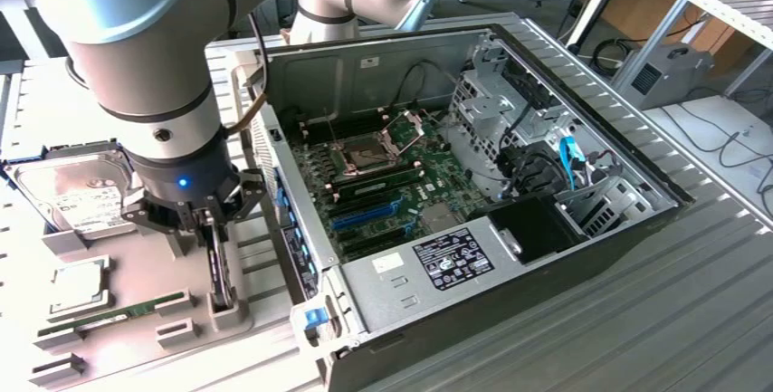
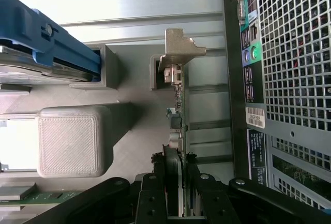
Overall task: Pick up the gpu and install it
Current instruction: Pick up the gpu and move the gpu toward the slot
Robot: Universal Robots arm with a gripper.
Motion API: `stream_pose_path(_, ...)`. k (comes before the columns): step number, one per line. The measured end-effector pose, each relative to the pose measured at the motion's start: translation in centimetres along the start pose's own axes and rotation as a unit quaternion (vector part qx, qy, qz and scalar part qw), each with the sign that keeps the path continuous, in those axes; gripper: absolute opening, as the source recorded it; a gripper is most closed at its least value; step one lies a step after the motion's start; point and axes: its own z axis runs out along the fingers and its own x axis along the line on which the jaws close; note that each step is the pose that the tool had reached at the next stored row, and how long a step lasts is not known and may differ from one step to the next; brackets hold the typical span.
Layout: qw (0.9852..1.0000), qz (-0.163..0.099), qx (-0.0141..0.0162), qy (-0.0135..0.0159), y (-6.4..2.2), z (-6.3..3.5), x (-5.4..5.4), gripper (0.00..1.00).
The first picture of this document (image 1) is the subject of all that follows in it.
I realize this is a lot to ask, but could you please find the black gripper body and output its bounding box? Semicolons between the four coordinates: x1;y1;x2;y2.
127;131;245;206

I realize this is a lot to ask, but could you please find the green graphics card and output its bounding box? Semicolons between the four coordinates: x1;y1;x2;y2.
198;208;238;314

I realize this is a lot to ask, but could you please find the grey parts rack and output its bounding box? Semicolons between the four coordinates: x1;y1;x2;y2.
27;210;255;388

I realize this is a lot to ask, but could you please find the silver hard disk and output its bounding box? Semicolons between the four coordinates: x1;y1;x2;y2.
3;151;146;242

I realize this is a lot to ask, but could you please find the black RAM slot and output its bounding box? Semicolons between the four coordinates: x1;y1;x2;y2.
299;114;386;133
302;119;387;138
323;159;422;189

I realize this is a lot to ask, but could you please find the thin steel locking lever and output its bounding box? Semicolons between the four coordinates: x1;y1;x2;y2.
323;106;339;148

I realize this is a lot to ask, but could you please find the long black expansion slot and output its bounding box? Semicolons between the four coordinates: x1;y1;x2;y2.
337;224;405;246
325;190;398;217

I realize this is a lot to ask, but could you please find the blue expansion slot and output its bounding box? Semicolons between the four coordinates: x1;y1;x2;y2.
330;199;405;232

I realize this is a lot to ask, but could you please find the CPU socket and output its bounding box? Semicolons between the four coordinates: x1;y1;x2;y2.
329;131;400;176

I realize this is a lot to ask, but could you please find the loose green RAM stick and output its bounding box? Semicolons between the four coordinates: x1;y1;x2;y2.
36;292;186;337

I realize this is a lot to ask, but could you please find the silver CPU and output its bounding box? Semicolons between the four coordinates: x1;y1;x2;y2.
47;263;108;316

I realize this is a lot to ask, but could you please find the blue disk carrier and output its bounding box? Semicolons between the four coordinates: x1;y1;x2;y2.
0;145;54;192

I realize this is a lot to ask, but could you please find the steel socket cover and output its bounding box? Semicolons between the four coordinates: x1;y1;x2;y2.
377;109;428;158

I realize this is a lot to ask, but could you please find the grey chipset heatsink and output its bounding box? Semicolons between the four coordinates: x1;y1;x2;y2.
420;204;461;233

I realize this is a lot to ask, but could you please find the green motherboard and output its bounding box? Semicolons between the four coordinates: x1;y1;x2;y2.
286;109;502;264

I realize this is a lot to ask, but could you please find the grey power supply unit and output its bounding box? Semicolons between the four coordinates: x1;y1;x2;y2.
329;215;526;348

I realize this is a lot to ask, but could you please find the perforated steel disk bay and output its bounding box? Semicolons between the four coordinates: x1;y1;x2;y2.
450;43;578;180

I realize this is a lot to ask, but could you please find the black plastic box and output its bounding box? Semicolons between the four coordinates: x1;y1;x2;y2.
486;195;592;267

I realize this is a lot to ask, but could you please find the black open PC case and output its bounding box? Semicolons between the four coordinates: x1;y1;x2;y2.
226;23;696;392

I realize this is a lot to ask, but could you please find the small steel disk bay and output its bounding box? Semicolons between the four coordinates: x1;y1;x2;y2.
553;173;661;240

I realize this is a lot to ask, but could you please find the black slanted pole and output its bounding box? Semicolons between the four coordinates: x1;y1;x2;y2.
566;0;640;56

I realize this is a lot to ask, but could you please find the grey floor unit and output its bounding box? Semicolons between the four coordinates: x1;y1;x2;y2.
613;42;717;111

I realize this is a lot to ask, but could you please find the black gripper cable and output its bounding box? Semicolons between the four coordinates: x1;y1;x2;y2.
222;6;271;133

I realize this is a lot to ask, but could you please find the thin black looped wire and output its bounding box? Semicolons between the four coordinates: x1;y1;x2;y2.
389;62;454;115

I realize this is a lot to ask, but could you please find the black power wire bundle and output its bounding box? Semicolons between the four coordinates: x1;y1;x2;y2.
498;145;574;199

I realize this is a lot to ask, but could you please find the blue data wire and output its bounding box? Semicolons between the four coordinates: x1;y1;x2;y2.
558;135;586;193

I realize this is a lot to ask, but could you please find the coiled black floor cable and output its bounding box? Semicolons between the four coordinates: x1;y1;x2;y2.
590;37;636;74

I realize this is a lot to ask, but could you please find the black cable on side table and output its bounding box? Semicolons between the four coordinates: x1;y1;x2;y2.
661;101;773;180

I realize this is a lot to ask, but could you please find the aluminium frame shelf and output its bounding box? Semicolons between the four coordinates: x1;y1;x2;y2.
621;0;773;99

